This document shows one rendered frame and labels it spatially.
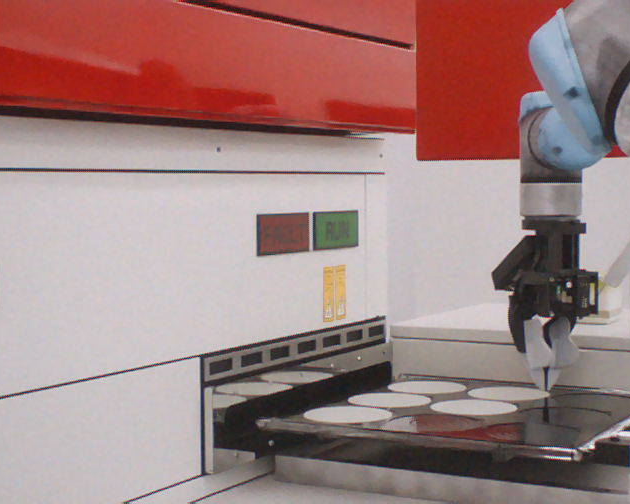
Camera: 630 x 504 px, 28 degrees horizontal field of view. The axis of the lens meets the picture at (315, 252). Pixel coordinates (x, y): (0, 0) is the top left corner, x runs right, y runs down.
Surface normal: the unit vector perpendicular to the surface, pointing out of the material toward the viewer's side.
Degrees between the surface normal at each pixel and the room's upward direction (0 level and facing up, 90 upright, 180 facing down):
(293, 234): 90
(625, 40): 63
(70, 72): 90
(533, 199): 90
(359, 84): 90
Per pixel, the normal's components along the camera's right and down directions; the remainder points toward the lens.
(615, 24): -0.48, -0.49
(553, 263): -0.94, 0.03
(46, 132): 0.87, 0.02
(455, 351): -0.49, 0.05
